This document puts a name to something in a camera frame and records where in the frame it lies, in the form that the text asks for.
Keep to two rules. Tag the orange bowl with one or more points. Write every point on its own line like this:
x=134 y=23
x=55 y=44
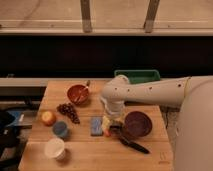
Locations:
x=72 y=93

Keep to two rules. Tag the blue cup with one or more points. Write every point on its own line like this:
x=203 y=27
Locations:
x=60 y=129

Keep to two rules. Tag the bunch of dark grapes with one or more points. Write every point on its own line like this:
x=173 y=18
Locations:
x=68 y=110

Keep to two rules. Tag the yellow banana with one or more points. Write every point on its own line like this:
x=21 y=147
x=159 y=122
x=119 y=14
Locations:
x=106 y=122

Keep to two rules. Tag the purple bowl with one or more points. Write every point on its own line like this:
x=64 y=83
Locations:
x=137 y=124

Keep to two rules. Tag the white plastic cup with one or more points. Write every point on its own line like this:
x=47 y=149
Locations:
x=55 y=149

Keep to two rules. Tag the orange carrot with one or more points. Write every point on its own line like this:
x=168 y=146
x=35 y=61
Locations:
x=106 y=133

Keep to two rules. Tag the red yellow apple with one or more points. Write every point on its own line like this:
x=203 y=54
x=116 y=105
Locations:
x=48 y=118

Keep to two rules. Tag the blue sponge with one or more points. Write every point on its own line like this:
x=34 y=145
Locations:
x=96 y=126

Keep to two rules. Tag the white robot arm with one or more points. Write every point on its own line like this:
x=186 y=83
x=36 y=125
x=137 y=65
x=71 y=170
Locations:
x=193 y=95

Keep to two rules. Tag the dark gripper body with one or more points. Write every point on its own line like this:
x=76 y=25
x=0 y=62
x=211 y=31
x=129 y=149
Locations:
x=116 y=127

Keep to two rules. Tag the green plastic tray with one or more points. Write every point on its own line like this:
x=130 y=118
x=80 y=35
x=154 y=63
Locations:
x=139 y=76

